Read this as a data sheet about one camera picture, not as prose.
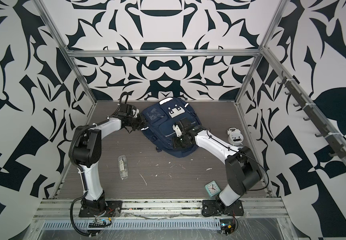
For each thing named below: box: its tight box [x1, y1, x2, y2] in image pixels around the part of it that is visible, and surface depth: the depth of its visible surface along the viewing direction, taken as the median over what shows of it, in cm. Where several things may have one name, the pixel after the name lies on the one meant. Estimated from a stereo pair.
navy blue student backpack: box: [139, 97, 202, 158], surface depth 100 cm
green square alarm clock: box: [204, 180, 221, 198], surface depth 81 cm
